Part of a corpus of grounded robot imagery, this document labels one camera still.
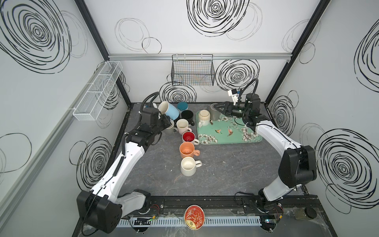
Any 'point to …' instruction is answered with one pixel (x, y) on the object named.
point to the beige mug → (204, 117)
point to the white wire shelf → (91, 105)
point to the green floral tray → (226, 130)
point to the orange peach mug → (187, 149)
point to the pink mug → (182, 125)
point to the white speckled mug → (188, 166)
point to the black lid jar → (304, 214)
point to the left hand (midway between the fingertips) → (171, 117)
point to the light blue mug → (165, 108)
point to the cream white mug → (190, 136)
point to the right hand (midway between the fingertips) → (213, 108)
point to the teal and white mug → (182, 105)
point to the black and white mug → (188, 115)
